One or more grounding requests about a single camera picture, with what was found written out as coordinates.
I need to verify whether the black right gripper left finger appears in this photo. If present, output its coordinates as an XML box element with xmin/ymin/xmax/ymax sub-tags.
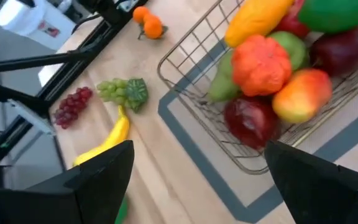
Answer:
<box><xmin>0</xmin><ymin>139</ymin><xmax>135</xmax><ymax>224</ymax></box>

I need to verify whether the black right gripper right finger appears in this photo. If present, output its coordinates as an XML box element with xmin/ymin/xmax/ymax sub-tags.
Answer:
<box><xmin>264</xmin><ymin>140</ymin><xmax>358</xmax><ymax>224</ymax></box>

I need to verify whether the red orange mango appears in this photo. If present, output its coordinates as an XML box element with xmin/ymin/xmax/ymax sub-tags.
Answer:
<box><xmin>271</xmin><ymin>68</ymin><xmax>334</xmax><ymax>124</ymax></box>

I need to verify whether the orange mini pumpkin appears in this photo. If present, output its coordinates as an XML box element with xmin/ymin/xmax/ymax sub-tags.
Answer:
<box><xmin>231</xmin><ymin>34</ymin><xmax>293</xmax><ymax>97</ymax></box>

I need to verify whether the green pear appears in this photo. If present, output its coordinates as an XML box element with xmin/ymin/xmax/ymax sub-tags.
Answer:
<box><xmin>208</xmin><ymin>51</ymin><xmax>242</xmax><ymax>103</ymax></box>
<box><xmin>268</xmin><ymin>30</ymin><xmax>309</xmax><ymax>71</ymax></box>

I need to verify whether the large green lime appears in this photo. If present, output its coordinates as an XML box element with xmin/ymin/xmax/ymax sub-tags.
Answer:
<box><xmin>114</xmin><ymin>195</ymin><xmax>129</xmax><ymax>224</ymax></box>

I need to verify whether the yellow banana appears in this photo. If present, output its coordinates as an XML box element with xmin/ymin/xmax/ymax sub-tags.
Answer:
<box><xmin>72</xmin><ymin>105</ymin><xmax>131</xmax><ymax>167</ymax></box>

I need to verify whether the purple grape bunch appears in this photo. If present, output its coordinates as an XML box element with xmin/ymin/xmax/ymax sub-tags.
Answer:
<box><xmin>53</xmin><ymin>86</ymin><xmax>94</xmax><ymax>130</ymax></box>

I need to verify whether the green grape bunch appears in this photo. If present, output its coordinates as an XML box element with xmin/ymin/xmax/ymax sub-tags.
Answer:
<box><xmin>96</xmin><ymin>77</ymin><xmax>149</xmax><ymax>113</ymax></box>

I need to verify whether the small orange mandarin cluster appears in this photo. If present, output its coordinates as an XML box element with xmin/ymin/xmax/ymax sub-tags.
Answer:
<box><xmin>132</xmin><ymin>5</ymin><xmax>169</xmax><ymax>40</ymax></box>

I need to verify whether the white bucket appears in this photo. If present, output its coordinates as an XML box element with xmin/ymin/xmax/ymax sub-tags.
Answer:
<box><xmin>0</xmin><ymin>0</ymin><xmax>77</xmax><ymax>50</ymax></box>

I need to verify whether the silver frame plate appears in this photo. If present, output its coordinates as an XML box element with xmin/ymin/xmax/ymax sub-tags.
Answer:
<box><xmin>6</xmin><ymin>99</ymin><xmax>57</xmax><ymax>136</ymax></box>

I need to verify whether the wire mesh basket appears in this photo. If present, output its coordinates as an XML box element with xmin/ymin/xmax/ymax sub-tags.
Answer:
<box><xmin>157</xmin><ymin>0</ymin><xmax>358</xmax><ymax>175</ymax></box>

